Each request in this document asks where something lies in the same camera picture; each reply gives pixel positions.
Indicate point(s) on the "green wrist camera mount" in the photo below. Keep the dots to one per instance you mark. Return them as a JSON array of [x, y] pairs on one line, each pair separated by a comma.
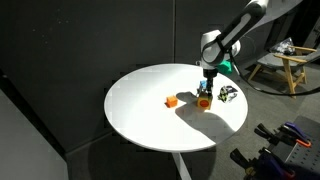
[[225, 67]]

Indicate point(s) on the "blue checkered picture block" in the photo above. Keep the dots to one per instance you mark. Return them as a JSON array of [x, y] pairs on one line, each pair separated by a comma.
[[202, 86]]

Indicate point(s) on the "wooden chair grey cushion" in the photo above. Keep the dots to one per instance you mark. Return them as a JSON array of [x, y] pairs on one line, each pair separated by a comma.
[[286, 61]]

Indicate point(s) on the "small orange cube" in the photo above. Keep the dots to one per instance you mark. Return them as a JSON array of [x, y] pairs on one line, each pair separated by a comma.
[[171, 101]]

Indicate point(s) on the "perforated metal plate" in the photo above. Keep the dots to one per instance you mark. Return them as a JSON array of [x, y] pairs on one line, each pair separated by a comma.
[[305, 155]]

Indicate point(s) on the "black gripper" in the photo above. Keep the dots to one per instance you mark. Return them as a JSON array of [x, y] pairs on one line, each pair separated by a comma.
[[210, 72]]

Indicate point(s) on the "crumpled plastic bag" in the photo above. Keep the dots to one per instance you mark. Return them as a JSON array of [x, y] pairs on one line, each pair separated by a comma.
[[283, 46]]

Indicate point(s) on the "black spring clamp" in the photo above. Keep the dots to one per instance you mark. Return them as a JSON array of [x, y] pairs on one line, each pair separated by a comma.
[[241, 160], [266, 131]]

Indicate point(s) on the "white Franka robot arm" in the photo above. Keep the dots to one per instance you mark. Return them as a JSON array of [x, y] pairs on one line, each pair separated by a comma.
[[233, 30]]

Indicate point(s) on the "black letter V block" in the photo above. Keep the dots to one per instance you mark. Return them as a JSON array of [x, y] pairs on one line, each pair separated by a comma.
[[227, 94]]

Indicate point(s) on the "white table base legs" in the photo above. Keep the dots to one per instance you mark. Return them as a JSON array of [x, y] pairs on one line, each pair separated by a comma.
[[180, 166]]

